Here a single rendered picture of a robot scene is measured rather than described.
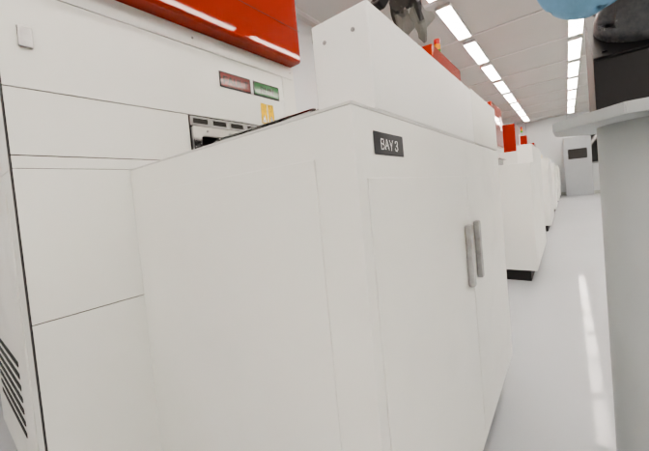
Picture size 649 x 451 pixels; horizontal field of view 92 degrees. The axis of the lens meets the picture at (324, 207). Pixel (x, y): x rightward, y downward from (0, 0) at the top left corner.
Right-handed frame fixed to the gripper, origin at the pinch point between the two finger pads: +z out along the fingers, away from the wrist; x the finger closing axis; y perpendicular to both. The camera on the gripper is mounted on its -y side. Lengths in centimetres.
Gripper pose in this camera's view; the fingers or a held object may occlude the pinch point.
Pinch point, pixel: (414, 41)
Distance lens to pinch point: 98.9
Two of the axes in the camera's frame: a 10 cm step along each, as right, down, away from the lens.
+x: -4.3, -2.3, 8.7
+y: 7.9, -5.6, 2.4
